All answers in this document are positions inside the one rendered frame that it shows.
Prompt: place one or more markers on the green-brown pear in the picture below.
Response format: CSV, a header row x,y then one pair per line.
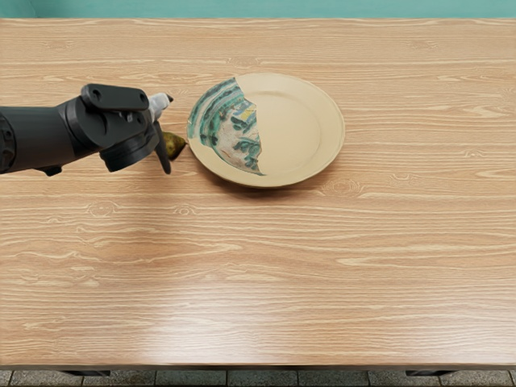
x,y
173,145

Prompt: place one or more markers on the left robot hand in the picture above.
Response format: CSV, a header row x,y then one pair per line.
x,y
160,101

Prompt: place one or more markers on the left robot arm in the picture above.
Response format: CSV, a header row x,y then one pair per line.
x,y
60,129

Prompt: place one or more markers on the cream plate with green print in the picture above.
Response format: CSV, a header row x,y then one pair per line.
x,y
282,129

